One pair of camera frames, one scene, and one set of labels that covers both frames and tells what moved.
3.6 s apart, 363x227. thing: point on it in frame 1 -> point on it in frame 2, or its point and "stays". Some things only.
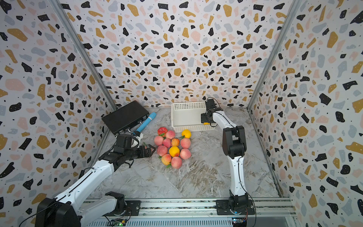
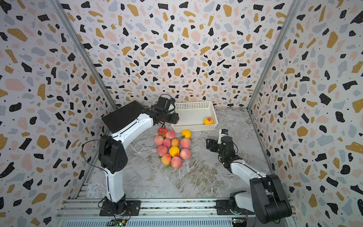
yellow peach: (186, 133) stays
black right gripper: (203, 117) -> (214, 143)
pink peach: (170, 134) stays
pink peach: (185, 153) stays
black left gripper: (148, 148) -> (175, 118)
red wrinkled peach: (162, 131) stays
